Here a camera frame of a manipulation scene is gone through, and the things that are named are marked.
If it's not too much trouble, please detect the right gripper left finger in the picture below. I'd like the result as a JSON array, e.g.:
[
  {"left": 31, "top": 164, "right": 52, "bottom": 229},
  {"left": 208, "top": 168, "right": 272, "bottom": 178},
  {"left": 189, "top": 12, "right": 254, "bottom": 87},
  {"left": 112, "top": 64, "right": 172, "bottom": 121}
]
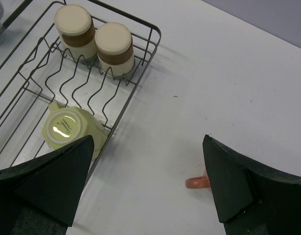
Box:
[{"left": 0, "top": 135, "right": 94, "bottom": 235}]

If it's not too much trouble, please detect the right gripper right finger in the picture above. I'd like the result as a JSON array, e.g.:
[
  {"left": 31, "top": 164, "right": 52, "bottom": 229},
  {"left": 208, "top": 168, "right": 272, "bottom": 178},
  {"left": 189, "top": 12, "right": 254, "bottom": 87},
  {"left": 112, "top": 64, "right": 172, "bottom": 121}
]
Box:
[{"left": 202, "top": 135, "right": 301, "bottom": 235}]

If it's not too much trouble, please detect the orange mug white inside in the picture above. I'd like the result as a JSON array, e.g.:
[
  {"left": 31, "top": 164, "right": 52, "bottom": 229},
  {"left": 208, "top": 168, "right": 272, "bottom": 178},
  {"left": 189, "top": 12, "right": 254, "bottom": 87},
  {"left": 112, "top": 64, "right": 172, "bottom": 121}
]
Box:
[{"left": 185, "top": 176, "right": 210, "bottom": 189}]

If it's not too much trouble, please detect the pale yellow mug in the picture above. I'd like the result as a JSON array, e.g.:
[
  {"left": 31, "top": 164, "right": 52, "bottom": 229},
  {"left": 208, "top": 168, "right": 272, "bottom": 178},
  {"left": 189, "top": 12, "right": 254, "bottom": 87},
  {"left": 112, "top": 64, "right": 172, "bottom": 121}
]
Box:
[{"left": 42, "top": 101, "right": 108, "bottom": 160}]

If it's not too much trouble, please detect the steel cup beige sleeve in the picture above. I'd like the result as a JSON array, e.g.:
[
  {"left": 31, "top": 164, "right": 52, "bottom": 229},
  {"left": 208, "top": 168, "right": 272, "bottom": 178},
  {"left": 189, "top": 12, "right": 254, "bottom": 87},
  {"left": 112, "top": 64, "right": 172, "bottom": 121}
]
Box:
[{"left": 95, "top": 22, "right": 134, "bottom": 76}]

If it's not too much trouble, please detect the steel cup brown base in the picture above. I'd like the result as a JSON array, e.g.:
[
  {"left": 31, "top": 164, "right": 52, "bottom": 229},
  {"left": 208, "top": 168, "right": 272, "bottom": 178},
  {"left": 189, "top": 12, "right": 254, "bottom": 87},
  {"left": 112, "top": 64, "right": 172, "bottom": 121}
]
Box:
[{"left": 54, "top": 4, "right": 97, "bottom": 60}]

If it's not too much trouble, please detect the wire dish rack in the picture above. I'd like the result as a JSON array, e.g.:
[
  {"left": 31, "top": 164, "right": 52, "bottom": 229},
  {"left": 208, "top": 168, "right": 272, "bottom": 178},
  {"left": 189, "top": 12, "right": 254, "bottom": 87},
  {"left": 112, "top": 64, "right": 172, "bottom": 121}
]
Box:
[{"left": 0, "top": 0, "right": 162, "bottom": 170}]

